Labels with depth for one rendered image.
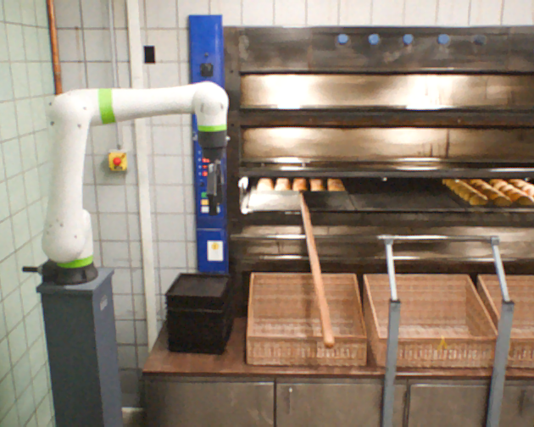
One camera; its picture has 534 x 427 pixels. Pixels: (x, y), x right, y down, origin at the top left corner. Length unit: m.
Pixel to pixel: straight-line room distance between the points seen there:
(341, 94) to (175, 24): 0.87
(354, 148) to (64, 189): 1.55
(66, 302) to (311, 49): 1.62
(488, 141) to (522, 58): 0.42
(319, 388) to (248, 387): 0.33
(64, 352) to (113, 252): 1.05
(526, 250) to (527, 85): 0.85
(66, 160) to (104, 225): 1.32
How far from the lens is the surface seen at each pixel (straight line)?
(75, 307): 2.05
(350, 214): 2.93
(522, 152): 3.07
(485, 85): 2.99
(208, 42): 2.79
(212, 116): 1.78
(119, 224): 3.04
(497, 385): 2.77
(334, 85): 2.83
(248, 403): 2.73
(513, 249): 3.19
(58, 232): 1.83
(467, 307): 3.15
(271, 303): 3.00
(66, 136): 1.76
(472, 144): 2.99
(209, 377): 2.68
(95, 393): 2.19
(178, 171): 2.90
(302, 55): 2.82
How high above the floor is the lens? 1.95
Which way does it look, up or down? 15 degrees down
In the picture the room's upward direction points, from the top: straight up
